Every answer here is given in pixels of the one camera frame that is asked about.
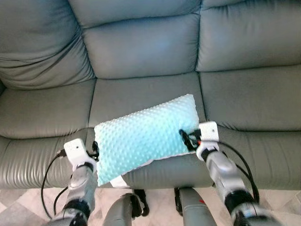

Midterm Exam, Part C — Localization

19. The silver right robot leg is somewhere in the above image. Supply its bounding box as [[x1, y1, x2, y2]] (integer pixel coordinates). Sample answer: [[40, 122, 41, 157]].
[[175, 187, 217, 226]]

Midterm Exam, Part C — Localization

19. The silver robot leg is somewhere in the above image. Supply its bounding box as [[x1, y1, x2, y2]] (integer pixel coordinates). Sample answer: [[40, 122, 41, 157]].
[[175, 187, 217, 226], [103, 191, 150, 226]]

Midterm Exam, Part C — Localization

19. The silver left robot leg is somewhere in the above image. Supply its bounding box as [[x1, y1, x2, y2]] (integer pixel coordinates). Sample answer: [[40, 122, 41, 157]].
[[103, 191, 150, 226]]

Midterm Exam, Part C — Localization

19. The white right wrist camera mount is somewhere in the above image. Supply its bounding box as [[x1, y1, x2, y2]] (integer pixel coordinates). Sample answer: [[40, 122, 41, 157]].
[[197, 121, 221, 161]]

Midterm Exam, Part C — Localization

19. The teal dotted minky pillow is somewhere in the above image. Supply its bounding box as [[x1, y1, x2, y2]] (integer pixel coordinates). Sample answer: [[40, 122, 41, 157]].
[[93, 93, 200, 187]]

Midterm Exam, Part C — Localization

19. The green leather sofa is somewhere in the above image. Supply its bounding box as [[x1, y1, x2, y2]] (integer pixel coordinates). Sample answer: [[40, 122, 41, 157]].
[[0, 0, 301, 190]]

